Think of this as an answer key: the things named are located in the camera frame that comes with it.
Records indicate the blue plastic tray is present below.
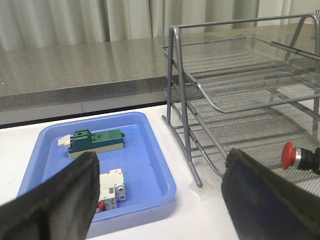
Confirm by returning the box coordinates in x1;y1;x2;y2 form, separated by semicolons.
18;112;176;238

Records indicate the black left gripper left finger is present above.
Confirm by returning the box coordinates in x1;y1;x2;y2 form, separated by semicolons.
0;152;100;240

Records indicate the green and beige switch block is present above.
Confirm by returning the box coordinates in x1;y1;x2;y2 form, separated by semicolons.
58;129;125;159

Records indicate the red emergency stop button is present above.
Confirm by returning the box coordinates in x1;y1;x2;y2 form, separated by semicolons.
281;142;320;175

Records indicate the clear tape patch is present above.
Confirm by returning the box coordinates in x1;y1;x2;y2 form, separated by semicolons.
188;179;219;201

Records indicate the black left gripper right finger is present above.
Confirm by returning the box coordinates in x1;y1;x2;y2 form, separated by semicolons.
221;148;320;240

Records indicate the silver mesh tray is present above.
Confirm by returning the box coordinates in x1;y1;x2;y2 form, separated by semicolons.
163;85;320;196
172;37;320;113

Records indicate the white circuit breaker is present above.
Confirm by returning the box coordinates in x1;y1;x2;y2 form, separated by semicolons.
95;168;127;213

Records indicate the silver metal rack frame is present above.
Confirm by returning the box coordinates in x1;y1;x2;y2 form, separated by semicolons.
161;12;320;188

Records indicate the grey stone counter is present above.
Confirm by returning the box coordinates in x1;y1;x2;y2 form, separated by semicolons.
0;22;320;113

